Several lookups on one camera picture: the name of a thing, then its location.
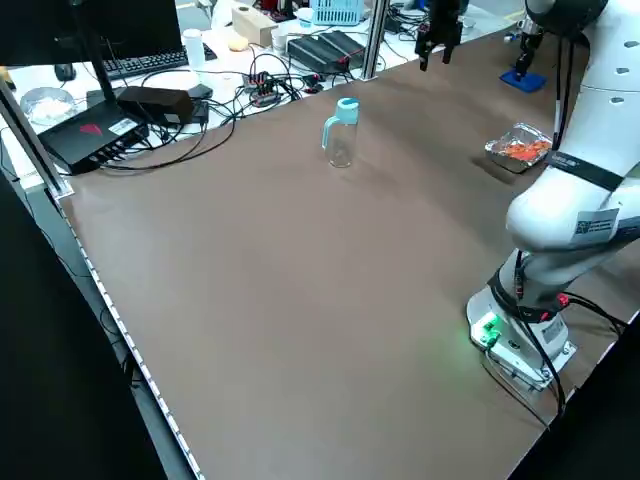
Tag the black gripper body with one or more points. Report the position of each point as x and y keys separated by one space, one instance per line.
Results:
x=444 y=20
x=531 y=45

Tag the blue dishcloth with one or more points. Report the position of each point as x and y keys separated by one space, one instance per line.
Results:
x=530 y=84

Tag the aluminum foil pan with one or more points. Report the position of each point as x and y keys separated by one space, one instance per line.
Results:
x=495 y=150

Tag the clear seasoning bottle blue lid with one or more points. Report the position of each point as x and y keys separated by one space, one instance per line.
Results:
x=342 y=145

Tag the orange sausage skewers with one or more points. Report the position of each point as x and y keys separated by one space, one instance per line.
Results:
x=525 y=151

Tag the light blue plastic basket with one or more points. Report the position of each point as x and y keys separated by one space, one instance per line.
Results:
x=336 y=12

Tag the black power supply unit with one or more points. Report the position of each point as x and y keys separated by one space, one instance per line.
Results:
x=325 y=50

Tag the white cup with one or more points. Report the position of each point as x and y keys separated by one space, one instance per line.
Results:
x=282 y=37

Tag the grey usb hub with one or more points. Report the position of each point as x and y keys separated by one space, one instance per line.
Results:
x=262 y=90

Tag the wooden box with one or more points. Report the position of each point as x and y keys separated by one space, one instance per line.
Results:
x=252 y=25

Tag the yellow sponge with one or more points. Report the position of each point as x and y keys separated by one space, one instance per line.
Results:
x=239 y=43

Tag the dark power brick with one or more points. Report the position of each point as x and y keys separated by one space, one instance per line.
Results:
x=155 y=102

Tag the black keyboard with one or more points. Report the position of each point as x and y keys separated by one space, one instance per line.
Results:
x=145 y=64

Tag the black monitor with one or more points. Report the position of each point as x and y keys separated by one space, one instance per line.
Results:
x=125 y=25

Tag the black monitor stand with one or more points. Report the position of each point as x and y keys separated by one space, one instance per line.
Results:
x=103 y=75

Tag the black router red logo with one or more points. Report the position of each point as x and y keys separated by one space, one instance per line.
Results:
x=85 y=137

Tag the black computer mouse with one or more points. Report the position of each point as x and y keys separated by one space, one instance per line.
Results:
x=65 y=71

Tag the glass bowl white contents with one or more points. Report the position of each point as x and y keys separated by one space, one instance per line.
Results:
x=47 y=105

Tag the upright aluminium profile post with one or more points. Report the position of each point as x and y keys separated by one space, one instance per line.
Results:
x=374 y=40

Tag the slanted aluminium frame bar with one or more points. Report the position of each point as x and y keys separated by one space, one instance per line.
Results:
x=31 y=145

